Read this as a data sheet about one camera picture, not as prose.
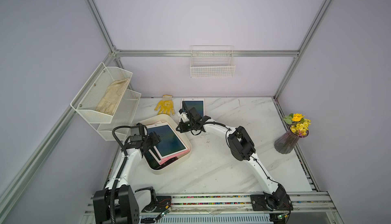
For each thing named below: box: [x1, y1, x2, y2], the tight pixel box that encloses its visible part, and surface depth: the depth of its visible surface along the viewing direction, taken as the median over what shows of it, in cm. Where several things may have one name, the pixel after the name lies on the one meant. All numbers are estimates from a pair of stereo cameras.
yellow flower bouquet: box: [282, 113, 312, 138], surface depth 77 cm
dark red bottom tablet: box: [143, 149, 178, 170], surface depth 83 cm
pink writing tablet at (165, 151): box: [153, 144, 190, 164], surface depth 85 cm
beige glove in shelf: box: [95, 77, 130, 116], surface depth 81 cm
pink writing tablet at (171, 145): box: [147, 122, 190, 163], surface depth 97 cm
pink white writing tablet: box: [181, 97, 205, 117], surface depth 120 cm
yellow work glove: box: [154, 94, 176, 116], surface depth 117 cm
